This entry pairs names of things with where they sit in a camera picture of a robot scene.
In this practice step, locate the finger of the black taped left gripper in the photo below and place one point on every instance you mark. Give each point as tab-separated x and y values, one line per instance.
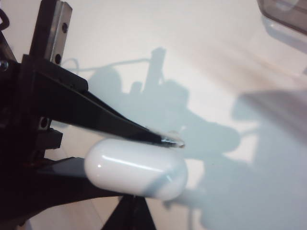
96	105

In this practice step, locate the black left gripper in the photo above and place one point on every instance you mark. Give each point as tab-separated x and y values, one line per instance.
21	83

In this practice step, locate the white earphone charging case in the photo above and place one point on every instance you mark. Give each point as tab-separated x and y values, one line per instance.
134	167

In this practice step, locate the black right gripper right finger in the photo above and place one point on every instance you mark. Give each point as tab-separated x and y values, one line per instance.
145	215

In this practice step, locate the clear plastic container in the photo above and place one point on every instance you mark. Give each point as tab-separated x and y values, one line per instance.
285	14

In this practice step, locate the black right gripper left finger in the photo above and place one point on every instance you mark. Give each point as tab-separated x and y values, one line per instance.
122	215

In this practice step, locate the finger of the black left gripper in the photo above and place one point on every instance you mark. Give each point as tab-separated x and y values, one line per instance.
72	182

